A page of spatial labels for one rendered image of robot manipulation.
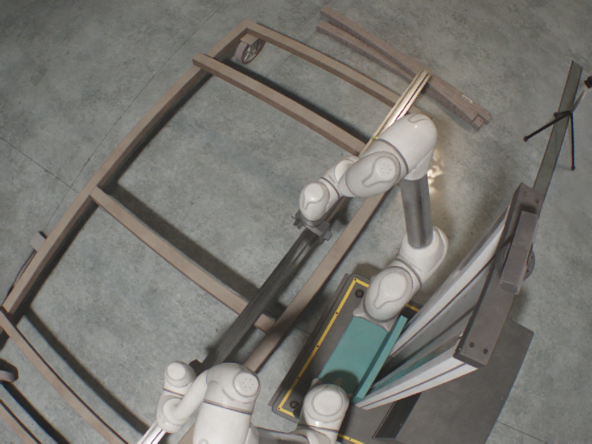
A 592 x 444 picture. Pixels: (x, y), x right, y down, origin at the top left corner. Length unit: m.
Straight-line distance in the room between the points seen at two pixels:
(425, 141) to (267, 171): 1.44
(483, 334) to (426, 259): 1.17
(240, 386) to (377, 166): 0.66
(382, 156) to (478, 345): 0.78
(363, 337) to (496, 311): 1.34
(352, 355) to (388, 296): 0.33
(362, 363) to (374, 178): 0.89
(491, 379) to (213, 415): 0.98
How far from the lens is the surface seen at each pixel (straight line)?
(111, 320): 2.78
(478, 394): 1.85
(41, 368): 2.51
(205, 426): 1.37
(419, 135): 1.59
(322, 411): 1.85
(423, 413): 1.79
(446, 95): 3.21
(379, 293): 1.96
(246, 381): 1.33
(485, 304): 0.87
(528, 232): 0.84
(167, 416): 1.88
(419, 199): 1.77
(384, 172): 1.48
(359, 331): 2.18
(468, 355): 0.85
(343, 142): 2.57
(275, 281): 2.28
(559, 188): 3.33
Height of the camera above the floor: 2.58
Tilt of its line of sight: 68 degrees down
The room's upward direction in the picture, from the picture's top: 3 degrees counter-clockwise
